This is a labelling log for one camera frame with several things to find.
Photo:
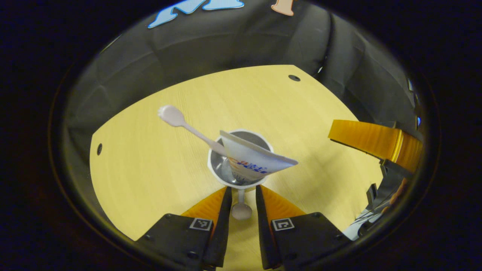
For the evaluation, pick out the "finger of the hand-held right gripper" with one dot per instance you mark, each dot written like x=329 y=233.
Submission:
x=410 y=150
x=361 y=137

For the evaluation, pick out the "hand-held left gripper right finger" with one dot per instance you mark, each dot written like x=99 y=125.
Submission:
x=263 y=229

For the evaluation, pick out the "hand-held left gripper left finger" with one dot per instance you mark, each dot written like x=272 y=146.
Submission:
x=222 y=229

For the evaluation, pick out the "white cup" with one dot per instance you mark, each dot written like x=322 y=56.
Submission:
x=218 y=171

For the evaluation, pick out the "white toothpaste tube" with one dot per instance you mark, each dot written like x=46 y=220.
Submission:
x=252 y=160

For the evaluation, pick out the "white toothbrush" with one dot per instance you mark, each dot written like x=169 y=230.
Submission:
x=173 y=116

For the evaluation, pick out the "light wooden desktop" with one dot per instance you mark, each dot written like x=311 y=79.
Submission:
x=150 y=177

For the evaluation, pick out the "black backdrop cloth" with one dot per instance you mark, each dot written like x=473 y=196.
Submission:
x=226 y=49

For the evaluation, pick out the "black bracket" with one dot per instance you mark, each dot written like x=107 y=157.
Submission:
x=372 y=194

